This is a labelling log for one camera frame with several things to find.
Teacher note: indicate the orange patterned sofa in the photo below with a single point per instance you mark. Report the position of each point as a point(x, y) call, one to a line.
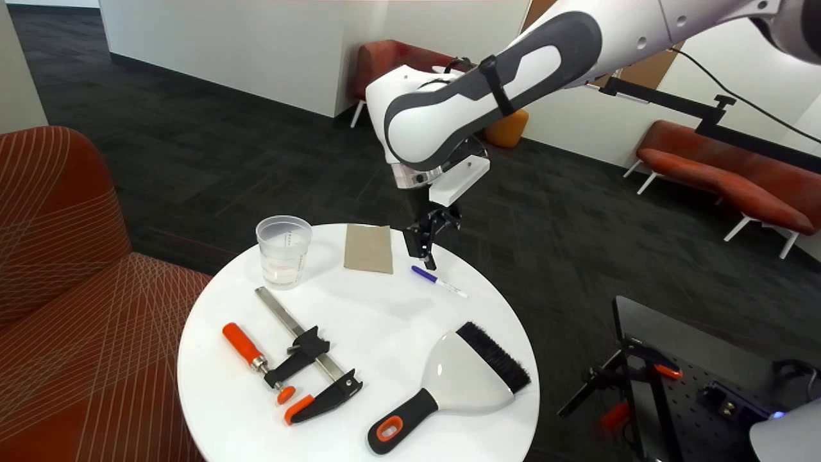
point(77, 324)

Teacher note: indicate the orange round stool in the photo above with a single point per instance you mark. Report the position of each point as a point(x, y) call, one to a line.
point(505, 129)

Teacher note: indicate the white pen with blue cap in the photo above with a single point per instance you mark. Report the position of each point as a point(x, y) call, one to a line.
point(424, 274)

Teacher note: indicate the black tripod with orange clips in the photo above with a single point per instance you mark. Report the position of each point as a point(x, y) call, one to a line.
point(637, 377)

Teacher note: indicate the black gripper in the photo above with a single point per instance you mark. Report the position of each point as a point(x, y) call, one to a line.
point(431, 220)

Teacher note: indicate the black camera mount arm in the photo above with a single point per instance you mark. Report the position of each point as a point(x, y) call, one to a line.
point(668, 96)

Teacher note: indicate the small orange clamp cap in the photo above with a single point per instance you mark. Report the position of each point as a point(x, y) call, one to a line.
point(285, 395)

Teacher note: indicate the long red bench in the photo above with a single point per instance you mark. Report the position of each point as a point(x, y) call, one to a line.
point(734, 184)

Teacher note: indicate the clear plastic cup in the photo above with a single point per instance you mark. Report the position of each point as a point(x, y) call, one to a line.
point(282, 247)

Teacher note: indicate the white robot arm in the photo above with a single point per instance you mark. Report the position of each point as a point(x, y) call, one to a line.
point(528, 61)

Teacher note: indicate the white rounded device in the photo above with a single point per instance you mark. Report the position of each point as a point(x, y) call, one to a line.
point(790, 437)

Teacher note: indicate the brown cardboard piece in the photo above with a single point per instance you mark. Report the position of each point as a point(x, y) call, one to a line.
point(371, 247)

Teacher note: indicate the black perforated board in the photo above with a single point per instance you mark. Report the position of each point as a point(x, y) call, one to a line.
point(726, 360)

